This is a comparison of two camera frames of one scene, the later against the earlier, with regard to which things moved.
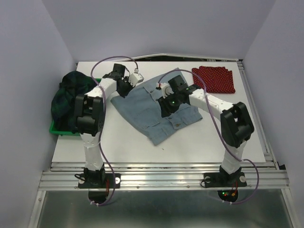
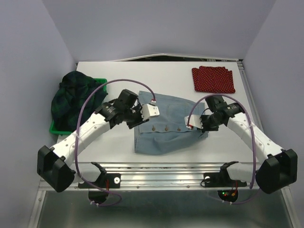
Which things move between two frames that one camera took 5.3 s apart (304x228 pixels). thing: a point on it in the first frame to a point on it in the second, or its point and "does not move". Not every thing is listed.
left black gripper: [123, 94] to [140, 120]
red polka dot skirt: [217, 80] does not move
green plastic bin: [52, 129] does not move
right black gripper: [166, 109] to [205, 128]
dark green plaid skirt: [72, 83] does not move
